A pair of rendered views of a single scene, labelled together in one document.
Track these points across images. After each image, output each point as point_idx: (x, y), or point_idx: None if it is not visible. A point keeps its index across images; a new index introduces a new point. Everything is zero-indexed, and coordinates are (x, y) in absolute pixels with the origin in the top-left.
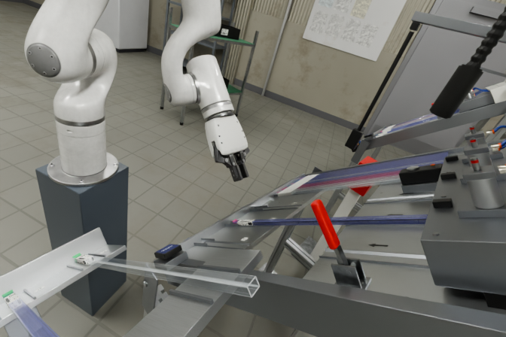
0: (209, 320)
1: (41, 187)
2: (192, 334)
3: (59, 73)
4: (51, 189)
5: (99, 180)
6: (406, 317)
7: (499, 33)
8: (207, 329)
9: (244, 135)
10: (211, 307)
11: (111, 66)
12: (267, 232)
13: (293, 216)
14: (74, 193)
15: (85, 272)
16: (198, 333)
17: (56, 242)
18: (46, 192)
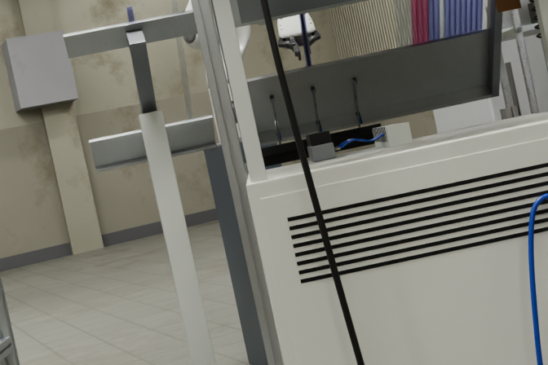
0: (165, 17)
1: (209, 170)
2: (156, 17)
3: (196, 36)
4: (212, 163)
5: (240, 138)
6: None
7: None
8: None
9: (311, 21)
10: (166, 15)
11: (241, 32)
12: (294, 69)
13: (336, 63)
14: (219, 149)
15: (184, 121)
16: (159, 18)
17: (227, 248)
18: (211, 172)
